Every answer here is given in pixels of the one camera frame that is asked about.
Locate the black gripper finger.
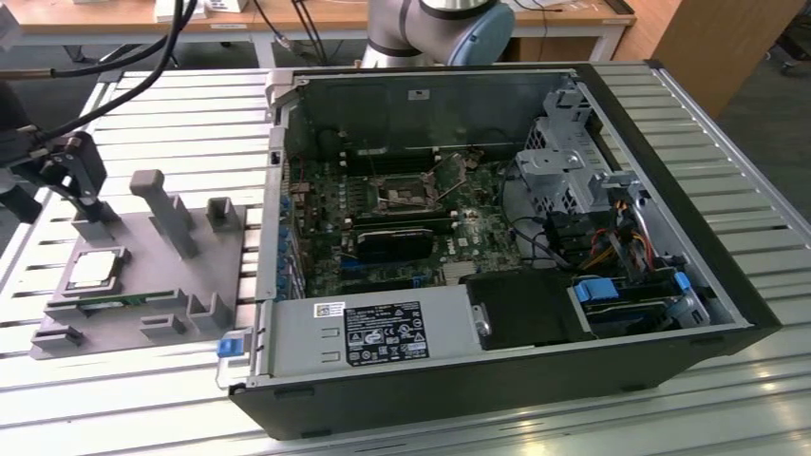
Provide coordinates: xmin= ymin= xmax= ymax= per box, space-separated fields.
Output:
xmin=35 ymin=159 xmax=88 ymax=215
xmin=64 ymin=132 xmax=107 ymax=211

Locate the silver CPU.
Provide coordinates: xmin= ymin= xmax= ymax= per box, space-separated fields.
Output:
xmin=65 ymin=249 xmax=125 ymax=291

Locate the wire locking lever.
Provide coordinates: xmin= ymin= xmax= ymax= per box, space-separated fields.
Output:
xmin=438 ymin=164 xmax=470 ymax=201

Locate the metal socket cover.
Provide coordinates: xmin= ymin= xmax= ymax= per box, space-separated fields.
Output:
xmin=428 ymin=152 xmax=475 ymax=194

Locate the CPU socket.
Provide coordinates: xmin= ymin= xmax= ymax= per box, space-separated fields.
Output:
xmin=372 ymin=173 xmax=444 ymax=215

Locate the grey parts rack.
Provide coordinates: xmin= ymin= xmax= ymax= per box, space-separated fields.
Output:
xmin=28 ymin=168 xmax=261 ymax=362

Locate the green RAM stick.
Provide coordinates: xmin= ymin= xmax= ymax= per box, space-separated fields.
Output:
xmin=75 ymin=294 xmax=160 ymax=311

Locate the wooden desk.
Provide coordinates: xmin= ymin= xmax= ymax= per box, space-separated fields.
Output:
xmin=249 ymin=0 xmax=639 ymax=67
xmin=0 ymin=0 xmax=259 ymax=66

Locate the blue case latch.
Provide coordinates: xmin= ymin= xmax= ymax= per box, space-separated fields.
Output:
xmin=215 ymin=332 xmax=249 ymax=361

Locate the grey power supply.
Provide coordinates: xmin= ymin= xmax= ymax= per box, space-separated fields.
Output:
xmin=248 ymin=286 xmax=484 ymax=381

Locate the black graphics card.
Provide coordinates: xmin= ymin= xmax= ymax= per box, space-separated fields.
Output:
xmin=350 ymin=226 xmax=440 ymax=265

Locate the silver chipset heatsink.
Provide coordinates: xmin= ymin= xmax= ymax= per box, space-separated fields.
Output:
xmin=442 ymin=263 xmax=478 ymax=287

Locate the green motherboard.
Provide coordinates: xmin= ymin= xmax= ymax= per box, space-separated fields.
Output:
xmin=288 ymin=150 xmax=527 ymax=298

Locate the metal drive cage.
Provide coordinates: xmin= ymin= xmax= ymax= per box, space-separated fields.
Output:
xmin=511 ymin=86 xmax=648 ymax=216

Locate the black plastic shroud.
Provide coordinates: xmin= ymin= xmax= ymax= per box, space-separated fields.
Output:
xmin=460 ymin=269 xmax=596 ymax=352

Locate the black open PC case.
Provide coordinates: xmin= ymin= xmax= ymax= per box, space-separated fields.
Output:
xmin=215 ymin=60 xmax=782 ymax=441

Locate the blue disk carrier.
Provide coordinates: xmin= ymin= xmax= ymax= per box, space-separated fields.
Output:
xmin=570 ymin=277 xmax=683 ymax=336

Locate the brown wooden cabinet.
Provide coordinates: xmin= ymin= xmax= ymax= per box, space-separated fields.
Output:
xmin=611 ymin=0 xmax=811 ymax=120

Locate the black office chair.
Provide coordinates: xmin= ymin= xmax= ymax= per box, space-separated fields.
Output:
xmin=772 ymin=26 xmax=811 ymax=78

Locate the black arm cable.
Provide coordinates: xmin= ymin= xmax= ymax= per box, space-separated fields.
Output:
xmin=49 ymin=0 xmax=185 ymax=80
xmin=35 ymin=0 xmax=201 ymax=143

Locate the grey case handle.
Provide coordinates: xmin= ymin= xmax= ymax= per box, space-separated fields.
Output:
xmin=263 ymin=67 xmax=307 ymax=127

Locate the yellow orange wire bundle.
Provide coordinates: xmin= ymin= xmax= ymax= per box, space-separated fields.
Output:
xmin=587 ymin=199 xmax=658 ymax=273

